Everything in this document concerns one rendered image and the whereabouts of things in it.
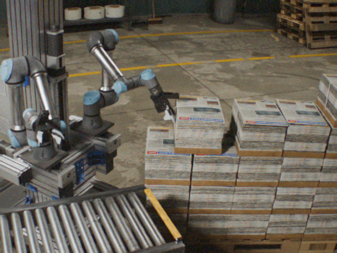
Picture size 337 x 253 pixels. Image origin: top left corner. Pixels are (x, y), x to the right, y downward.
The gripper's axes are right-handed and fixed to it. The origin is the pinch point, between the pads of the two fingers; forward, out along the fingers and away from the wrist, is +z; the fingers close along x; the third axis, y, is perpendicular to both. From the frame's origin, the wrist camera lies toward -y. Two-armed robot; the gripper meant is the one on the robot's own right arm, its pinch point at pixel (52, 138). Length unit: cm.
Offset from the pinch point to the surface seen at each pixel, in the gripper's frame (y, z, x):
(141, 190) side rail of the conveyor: 37, 2, -53
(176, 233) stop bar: 35, 44, -46
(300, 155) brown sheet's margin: 17, 31, -152
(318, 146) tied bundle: 9, 37, -160
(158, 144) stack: 29, -31, -86
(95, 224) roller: 41.5, 16.5, -17.8
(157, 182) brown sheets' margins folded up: 50, -21, -82
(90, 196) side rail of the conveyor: 40.4, -5.6, -26.0
